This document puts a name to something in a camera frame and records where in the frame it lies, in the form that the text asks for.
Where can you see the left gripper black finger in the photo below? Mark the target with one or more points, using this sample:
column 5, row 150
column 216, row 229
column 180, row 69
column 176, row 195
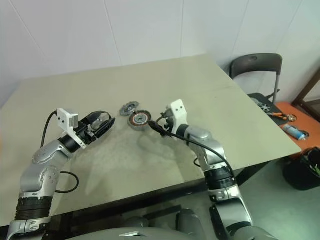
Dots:
column 90, row 118
column 106, row 126

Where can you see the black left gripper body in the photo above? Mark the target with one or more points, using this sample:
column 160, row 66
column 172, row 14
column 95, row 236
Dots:
column 85, row 132

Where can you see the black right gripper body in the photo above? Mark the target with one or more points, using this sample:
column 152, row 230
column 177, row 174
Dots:
column 168, row 123

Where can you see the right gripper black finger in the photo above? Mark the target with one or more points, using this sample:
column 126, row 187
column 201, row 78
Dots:
column 158, row 129

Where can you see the motor base with copper coils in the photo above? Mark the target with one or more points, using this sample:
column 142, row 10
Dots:
column 140, row 120

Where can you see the grey gear plate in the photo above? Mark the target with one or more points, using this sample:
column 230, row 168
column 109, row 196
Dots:
column 127, row 108

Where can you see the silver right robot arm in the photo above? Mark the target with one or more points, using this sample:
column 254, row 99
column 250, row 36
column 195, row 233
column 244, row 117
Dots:
column 217, row 150

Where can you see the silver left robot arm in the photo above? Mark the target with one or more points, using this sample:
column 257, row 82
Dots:
column 40, row 175

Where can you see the silver spoked wheel part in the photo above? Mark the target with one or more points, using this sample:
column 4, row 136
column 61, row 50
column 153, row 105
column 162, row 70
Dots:
column 263, row 107

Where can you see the dark rounded shape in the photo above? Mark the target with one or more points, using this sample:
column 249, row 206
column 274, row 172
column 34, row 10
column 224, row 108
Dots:
column 188, row 222

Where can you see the grey robot torso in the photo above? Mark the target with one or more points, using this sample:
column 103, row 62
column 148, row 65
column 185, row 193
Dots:
column 150, row 233

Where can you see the black folding chair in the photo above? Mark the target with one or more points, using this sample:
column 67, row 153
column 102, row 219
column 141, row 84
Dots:
column 255, row 62

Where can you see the small round metal part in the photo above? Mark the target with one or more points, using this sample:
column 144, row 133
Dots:
column 292, row 117

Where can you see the blue spray can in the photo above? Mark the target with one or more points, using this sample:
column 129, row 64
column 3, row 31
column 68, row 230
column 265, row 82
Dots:
column 293, row 130

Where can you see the black waste bin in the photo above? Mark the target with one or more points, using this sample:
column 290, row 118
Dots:
column 300, row 172

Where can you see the orange stool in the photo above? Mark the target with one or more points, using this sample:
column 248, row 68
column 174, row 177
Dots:
column 310, row 125

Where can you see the dark framed side table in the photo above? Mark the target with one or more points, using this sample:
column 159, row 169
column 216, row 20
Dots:
column 308, row 100

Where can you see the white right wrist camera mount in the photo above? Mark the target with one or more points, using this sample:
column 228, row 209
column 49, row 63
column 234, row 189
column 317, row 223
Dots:
column 178, row 110

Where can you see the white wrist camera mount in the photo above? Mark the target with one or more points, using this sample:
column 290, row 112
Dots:
column 178, row 110
column 63, row 120

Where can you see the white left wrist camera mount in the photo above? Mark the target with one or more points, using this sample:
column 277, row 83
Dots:
column 63, row 120

